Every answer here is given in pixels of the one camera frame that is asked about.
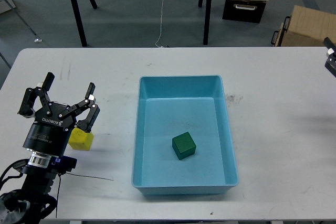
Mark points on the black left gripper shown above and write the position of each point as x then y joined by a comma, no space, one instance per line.
50,132

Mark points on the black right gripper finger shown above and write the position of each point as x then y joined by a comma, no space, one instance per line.
330,62

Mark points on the yellow wooden block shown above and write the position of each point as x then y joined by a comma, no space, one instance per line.
80,140

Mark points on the green wooden block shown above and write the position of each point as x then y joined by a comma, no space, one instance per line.
183,145

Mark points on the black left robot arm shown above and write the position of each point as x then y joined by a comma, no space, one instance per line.
32,202

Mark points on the cardboard box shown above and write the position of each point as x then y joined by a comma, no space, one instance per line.
308,27

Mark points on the grey chair leg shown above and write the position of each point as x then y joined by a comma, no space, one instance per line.
19,16

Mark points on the blue plastic bin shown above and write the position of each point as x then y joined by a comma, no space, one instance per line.
168,107

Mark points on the wooden cabinet at left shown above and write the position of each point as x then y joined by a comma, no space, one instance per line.
5,7

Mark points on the black crate with handle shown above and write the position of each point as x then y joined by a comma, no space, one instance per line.
250,11

